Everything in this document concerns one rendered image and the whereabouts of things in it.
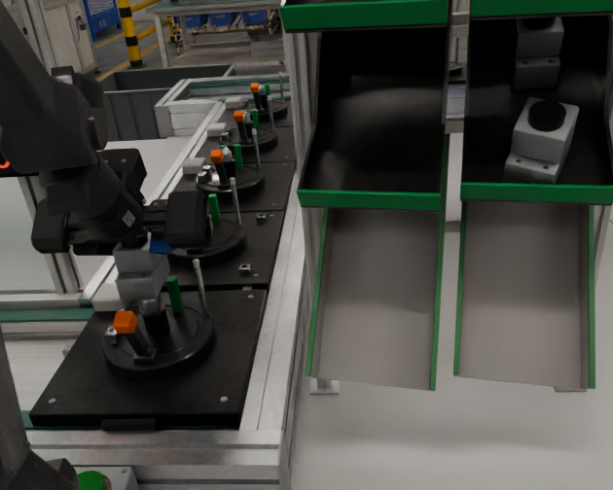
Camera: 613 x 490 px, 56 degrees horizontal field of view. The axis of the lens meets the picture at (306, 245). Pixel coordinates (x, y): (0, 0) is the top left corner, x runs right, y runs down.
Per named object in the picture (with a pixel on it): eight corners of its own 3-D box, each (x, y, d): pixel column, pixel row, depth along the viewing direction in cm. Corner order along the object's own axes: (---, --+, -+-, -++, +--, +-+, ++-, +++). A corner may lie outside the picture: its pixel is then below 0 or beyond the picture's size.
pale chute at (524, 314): (585, 390, 59) (595, 388, 55) (452, 376, 63) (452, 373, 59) (584, 138, 66) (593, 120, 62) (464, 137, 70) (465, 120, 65)
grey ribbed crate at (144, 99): (227, 138, 254) (219, 86, 243) (90, 146, 260) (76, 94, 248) (242, 110, 291) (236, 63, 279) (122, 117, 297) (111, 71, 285)
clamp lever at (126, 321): (151, 359, 68) (128, 326, 62) (133, 360, 68) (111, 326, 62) (157, 332, 70) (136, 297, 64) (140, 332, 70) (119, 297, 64)
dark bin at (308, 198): (439, 213, 53) (441, 156, 47) (300, 208, 56) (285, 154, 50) (452, 26, 68) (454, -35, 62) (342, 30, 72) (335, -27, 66)
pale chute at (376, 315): (436, 392, 61) (435, 390, 57) (313, 378, 64) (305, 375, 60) (450, 145, 68) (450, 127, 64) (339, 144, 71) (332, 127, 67)
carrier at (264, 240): (269, 294, 86) (259, 218, 80) (112, 298, 88) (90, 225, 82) (285, 220, 107) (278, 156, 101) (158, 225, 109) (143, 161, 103)
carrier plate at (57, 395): (240, 426, 64) (238, 411, 63) (32, 427, 66) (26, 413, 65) (268, 299, 85) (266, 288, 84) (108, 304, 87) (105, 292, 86)
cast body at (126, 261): (157, 299, 67) (143, 247, 64) (120, 301, 67) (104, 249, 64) (175, 262, 74) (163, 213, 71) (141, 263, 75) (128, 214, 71)
